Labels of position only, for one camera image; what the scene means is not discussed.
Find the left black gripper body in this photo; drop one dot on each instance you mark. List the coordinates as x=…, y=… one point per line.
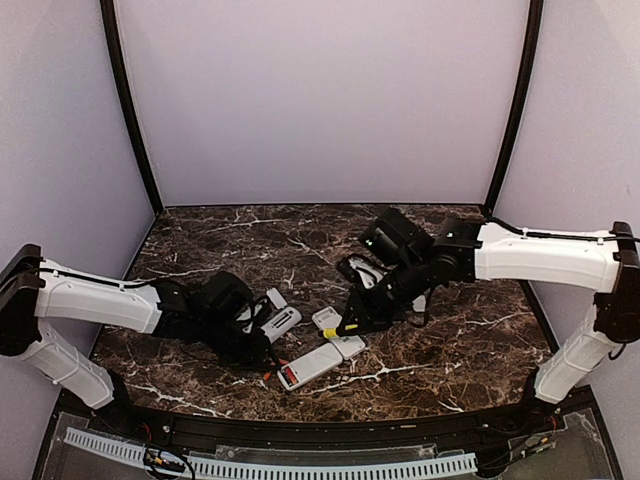
x=237, y=352

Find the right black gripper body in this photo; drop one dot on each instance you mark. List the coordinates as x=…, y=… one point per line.
x=380, y=310

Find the yellow handled screwdriver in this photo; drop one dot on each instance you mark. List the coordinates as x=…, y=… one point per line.
x=340, y=331

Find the grey remote control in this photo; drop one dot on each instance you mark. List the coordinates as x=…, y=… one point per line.
x=281, y=323

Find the white remote sliding cover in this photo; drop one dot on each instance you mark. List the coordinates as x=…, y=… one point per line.
x=419, y=305

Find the white remote control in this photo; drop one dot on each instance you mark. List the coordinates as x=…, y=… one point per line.
x=308, y=367

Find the grey remote battery cover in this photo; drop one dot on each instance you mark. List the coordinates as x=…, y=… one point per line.
x=276, y=298

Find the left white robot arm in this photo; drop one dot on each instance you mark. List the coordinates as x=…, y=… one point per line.
x=222, y=313

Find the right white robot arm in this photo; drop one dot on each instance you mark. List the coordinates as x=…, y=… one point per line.
x=605, y=262

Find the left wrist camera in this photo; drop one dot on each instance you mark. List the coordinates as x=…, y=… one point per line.
x=256, y=315

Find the white slotted cable duct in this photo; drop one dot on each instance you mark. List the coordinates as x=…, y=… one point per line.
x=197, y=466

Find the black front rail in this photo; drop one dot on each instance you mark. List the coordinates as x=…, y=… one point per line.
x=488, y=429

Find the left black frame post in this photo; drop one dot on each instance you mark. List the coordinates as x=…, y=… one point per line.
x=118, y=67

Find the black frame post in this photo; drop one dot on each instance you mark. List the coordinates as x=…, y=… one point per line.
x=521, y=88
x=118, y=67

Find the right black frame post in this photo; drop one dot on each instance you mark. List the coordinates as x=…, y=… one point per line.
x=521, y=88

